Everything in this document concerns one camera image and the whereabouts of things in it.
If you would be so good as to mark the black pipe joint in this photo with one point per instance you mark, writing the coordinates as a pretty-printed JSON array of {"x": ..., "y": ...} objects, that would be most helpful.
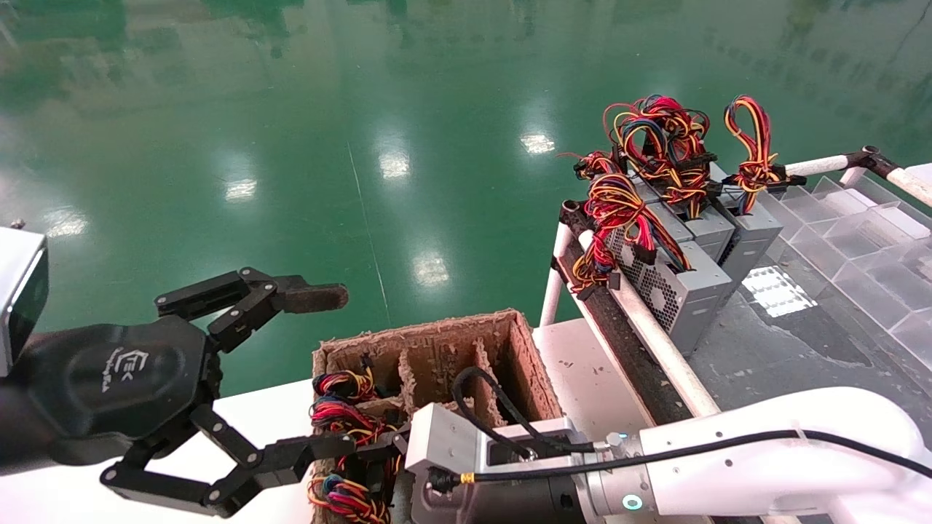
[
  {"x": 870, "y": 156},
  {"x": 570, "y": 211}
]

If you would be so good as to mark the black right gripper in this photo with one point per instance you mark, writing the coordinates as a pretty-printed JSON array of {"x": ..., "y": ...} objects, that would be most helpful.
[{"x": 524, "y": 503}]

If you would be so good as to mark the clear plastic divider organiser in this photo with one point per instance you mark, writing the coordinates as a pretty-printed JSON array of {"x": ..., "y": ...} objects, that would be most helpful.
[{"x": 837, "y": 233}]

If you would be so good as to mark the white cart frame pipe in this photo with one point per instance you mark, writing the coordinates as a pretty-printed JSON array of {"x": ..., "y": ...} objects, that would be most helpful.
[
  {"x": 917, "y": 185},
  {"x": 819, "y": 165}
]

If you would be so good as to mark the white cart leg pipe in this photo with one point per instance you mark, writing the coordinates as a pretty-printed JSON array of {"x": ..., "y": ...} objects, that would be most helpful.
[{"x": 551, "y": 291}]

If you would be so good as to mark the short white cart pipe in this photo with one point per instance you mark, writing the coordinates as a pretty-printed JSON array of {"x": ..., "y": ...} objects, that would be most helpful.
[{"x": 852, "y": 177}]

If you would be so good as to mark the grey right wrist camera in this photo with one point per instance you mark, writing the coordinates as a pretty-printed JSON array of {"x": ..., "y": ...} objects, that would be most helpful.
[{"x": 444, "y": 437}]

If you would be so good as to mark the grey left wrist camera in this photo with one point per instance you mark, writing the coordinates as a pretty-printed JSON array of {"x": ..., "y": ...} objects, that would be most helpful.
[{"x": 18, "y": 291}]

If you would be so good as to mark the brown cardboard divider box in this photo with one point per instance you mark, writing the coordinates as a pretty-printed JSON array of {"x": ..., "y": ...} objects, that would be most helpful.
[{"x": 437, "y": 349}]

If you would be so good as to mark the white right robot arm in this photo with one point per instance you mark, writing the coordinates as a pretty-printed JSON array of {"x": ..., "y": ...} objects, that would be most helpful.
[{"x": 764, "y": 482}]

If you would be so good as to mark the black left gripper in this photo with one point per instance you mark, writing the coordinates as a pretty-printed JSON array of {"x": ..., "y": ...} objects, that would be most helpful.
[{"x": 124, "y": 378}]

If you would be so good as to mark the long white cart rail pipe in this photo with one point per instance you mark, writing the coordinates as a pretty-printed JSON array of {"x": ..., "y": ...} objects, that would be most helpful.
[{"x": 677, "y": 371}]

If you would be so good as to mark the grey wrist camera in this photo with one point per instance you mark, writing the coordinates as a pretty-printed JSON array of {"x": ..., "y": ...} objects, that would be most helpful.
[
  {"x": 18, "y": 291},
  {"x": 444, "y": 437}
]

